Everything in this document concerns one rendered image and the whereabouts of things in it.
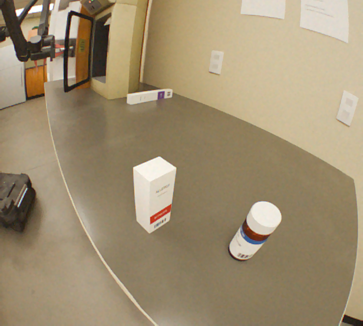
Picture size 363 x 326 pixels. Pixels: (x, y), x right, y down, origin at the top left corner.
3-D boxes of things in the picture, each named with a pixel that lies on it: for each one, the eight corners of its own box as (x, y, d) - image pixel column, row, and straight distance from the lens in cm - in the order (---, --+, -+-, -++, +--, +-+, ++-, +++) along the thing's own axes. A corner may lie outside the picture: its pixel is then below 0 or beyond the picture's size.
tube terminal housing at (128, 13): (124, 84, 126) (137, -20, 135) (151, 94, 99) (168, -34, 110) (90, 88, 117) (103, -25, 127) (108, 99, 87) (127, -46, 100)
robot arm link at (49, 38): (44, 33, 133) (38, 29, 126) (58, 29, 127) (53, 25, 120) (40, 49, 129) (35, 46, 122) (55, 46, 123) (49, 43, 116)
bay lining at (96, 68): (126, 73, 122) (131, 22, 123) (148, 79, 100) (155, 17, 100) (91, 77, 113) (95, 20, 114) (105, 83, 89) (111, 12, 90)
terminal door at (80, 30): (89, 81, 115) (93, 17, 116) (65, 93, 88) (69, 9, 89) (88, 81, 115) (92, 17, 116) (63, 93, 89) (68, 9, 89)
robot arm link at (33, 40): (25, 49, 104) (18, 61, 99) (25, 32, 98) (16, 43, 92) (43, 51, 100) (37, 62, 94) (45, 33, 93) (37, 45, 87)
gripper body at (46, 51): (54, 40, 94) (40, 42, 94) (53, 61, 93) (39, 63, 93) (53, 41, 100) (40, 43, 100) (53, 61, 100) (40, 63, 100)
